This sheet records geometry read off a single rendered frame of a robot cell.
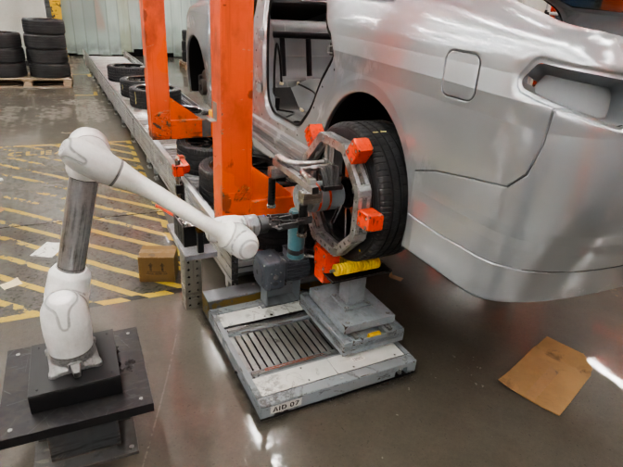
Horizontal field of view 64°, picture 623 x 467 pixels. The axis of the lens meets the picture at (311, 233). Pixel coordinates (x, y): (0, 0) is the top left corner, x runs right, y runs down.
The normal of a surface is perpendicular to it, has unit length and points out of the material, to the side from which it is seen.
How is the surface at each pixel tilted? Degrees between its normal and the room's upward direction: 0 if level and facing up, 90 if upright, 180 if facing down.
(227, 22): 90
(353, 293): 90
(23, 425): 0
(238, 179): 90
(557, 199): 89
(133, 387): 0
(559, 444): 0
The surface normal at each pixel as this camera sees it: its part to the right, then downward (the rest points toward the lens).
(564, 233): -0.07, 0.57
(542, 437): 0.06, -0.91
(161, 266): 0.11, 0.43
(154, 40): 0.44, 0.41
